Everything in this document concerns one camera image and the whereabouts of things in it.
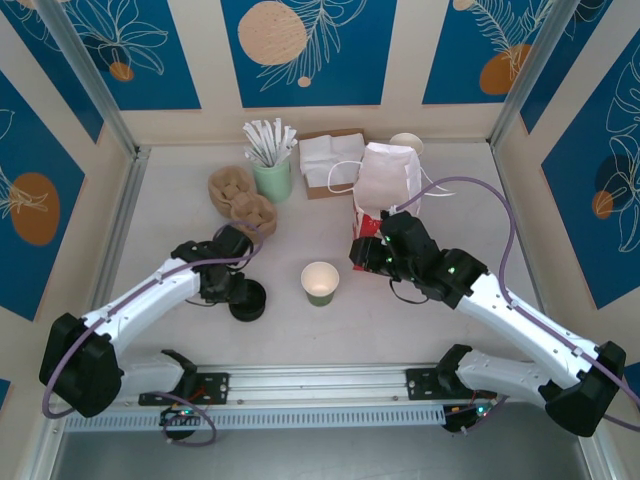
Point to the brown cardboard napkin box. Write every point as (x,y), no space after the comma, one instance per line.
(320,193)

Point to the black cup lid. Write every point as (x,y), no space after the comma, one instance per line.
(250,311)

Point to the white red paper bag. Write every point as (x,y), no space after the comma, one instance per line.
(385,175)

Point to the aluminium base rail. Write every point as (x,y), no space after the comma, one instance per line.
(320,382)

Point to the green paper coffee cup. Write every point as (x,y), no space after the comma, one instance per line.
(320,280)

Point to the white paper napkins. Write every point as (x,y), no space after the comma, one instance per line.
(320,155)

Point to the stack of paper cups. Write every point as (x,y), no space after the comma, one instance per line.
(406,140)

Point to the aluminium frame post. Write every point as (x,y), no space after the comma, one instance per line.
(90,75)
(530,75)

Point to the small electronics board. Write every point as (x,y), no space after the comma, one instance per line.
(180,416)
(470,415)

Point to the mint green straw holder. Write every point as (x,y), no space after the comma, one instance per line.
(272,185)

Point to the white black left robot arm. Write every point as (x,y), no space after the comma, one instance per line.
(150,295)

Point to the white wrapped straw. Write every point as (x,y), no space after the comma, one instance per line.
(254,145)
(262,140)
(275,140)
(290,145)
(252,155)
(284,144)

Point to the aluminium frame side rail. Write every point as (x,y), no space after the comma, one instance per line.
(122,210)

